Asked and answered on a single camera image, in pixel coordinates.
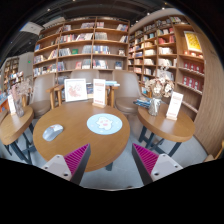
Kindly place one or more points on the wooden bookshelf far left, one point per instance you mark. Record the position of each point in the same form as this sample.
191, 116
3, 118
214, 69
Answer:
10, 73

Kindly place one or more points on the wooden bookshelf right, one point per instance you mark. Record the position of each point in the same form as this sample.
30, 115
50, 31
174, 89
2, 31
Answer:
159, 41

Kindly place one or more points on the beige chair right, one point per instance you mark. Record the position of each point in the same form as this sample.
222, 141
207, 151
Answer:
128, 91

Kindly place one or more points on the round wooden left table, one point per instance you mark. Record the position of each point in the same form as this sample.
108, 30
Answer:
12, 127

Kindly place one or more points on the white sign on right table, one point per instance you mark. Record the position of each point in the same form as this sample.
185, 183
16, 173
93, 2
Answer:
174, 106

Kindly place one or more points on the vase with dried flowers left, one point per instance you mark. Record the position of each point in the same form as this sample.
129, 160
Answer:
18, 91

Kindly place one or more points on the round wooden right table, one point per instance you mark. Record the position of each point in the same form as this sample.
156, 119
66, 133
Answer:
158, 128

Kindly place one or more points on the round wooden centre table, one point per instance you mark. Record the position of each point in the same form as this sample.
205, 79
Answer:
73, 117

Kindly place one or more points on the beige chair centre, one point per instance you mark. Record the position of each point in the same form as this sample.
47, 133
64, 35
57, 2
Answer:
90, 75

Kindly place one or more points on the beige chair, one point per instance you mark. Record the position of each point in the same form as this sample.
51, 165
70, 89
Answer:
90, 75
128, 91
43, 98

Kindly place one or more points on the white sign on table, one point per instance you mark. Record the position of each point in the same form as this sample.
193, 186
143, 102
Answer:
11, 105
174, 106

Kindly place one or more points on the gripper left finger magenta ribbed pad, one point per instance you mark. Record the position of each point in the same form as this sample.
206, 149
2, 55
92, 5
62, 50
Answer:
70, 167

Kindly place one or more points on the round wooden table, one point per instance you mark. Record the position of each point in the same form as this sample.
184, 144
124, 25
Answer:
158, 128
73, 117
12, 127

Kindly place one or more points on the stack of books on chair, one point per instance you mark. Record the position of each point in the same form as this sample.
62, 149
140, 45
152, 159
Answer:
143, 102

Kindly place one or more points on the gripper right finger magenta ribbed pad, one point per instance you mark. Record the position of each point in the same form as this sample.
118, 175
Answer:
152, 166

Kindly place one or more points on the yellow poster on shelf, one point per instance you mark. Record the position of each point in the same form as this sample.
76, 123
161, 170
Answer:
192, 41

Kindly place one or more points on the round light blue mouse pad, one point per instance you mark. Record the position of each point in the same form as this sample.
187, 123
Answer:
104, 124

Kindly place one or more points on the white sign on wooden stand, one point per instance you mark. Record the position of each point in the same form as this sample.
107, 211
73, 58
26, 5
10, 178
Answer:
99, 89

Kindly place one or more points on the vase with dried flowers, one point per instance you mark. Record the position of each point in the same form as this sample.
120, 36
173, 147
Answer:
18, 91
159, 87

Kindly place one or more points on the large wooden bookshelf centre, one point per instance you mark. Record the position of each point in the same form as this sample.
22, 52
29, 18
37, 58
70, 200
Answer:
93, 42

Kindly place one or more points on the white framed picture sign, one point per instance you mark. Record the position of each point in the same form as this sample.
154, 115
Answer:
75, 89

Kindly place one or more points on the vase with dried flowers right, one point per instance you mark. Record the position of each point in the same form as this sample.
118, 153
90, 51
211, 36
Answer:
159, 87

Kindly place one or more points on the beige chair left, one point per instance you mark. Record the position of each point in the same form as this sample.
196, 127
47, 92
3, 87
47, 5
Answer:
43, 98

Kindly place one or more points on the white sign on left table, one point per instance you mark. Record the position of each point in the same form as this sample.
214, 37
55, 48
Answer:
11, 105

